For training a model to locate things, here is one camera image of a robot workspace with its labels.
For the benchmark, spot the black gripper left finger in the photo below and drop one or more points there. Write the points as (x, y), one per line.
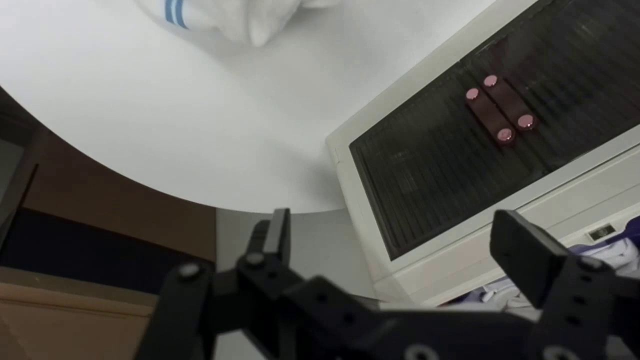
(221, 313)

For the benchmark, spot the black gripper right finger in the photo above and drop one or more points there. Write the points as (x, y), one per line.
(580, 306)

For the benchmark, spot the white plastic storage cabinet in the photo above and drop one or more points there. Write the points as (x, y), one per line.
(426, 276)

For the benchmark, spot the dark translucent cabinet door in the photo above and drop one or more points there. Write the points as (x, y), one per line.
(587, 67)
(412, 180)

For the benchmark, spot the white towel blue red stripes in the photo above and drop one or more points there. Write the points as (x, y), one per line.
(247, 17)

